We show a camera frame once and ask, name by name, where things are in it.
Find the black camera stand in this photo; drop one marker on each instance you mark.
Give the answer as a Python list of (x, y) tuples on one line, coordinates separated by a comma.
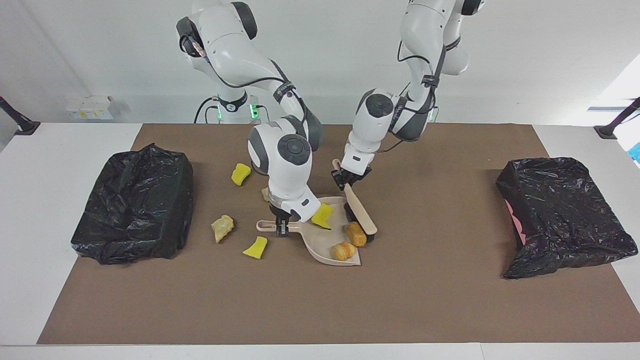
[(617, 122), (20, 122)]

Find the blue object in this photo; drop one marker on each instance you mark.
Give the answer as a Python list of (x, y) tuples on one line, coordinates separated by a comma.
[(636, 152)]

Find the brown croquette toy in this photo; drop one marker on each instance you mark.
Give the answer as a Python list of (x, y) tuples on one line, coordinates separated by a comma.
[(356, 234)]

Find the beige hand brush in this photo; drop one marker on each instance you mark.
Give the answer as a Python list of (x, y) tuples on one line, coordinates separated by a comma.
[(362, 215)]

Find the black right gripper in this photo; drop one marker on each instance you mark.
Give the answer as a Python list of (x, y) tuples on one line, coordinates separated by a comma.
[(280, 215)]

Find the white box with yellow label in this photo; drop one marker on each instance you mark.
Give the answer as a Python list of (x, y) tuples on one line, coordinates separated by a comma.
[(75, 112), (99, 107)]

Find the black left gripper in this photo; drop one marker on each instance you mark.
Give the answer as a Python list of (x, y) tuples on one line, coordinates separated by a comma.
[(352, 176)]

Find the pale dumpling toy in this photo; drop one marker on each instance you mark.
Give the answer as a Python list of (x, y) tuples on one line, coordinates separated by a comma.
[(265, 194), (222, 228)]

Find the black plastic trash bag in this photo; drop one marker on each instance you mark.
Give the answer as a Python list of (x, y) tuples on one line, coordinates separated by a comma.
[(130, 220), (565, 220)]

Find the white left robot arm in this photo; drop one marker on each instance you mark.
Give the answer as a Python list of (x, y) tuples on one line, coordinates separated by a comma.
[(375, 120)]

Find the pink bin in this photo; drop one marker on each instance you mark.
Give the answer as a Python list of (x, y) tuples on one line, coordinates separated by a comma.
[(517, 230)]

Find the striped croissant toy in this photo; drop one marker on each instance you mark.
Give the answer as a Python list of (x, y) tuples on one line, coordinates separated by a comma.
[(343, 251)]

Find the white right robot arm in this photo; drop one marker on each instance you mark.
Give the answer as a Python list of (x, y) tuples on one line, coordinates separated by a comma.
[(285, 170)]

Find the beige plastic dustpan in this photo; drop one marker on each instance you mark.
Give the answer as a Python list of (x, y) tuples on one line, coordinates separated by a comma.
[(320, 241)]

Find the brown table mat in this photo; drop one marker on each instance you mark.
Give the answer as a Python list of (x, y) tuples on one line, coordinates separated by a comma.
[(320, 310)]

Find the yellow sponge piece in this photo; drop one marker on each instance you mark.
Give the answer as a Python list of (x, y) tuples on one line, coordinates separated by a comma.
[(256, 248), (241, 174), (322, 216)]

